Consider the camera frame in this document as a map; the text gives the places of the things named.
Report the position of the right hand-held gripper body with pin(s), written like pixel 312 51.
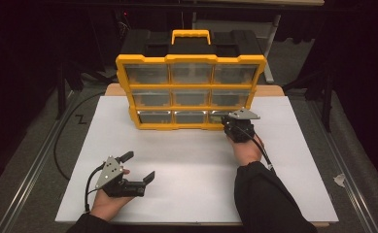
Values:
pixel 240 127

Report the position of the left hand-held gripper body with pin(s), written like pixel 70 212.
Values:
pixel 110 173

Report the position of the yellow black drawer organizer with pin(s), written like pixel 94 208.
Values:
pixel 189 59

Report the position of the person's right hand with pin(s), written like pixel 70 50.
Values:
pixel 246 152

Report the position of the person's left hand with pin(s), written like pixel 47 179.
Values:
pixel 107 205

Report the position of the white board sheet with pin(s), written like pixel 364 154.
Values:
pixel 177 152

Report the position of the grid of clear drawers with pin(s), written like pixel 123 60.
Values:
pixel 189 97

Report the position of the black metal stand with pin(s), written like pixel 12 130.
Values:
pixel 61 90
pixel 328 97

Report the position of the white crumpled scrap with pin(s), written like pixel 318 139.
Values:
pixel 339 180

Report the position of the metal floor rail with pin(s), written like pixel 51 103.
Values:
pixel 342 174
pixel 31 174

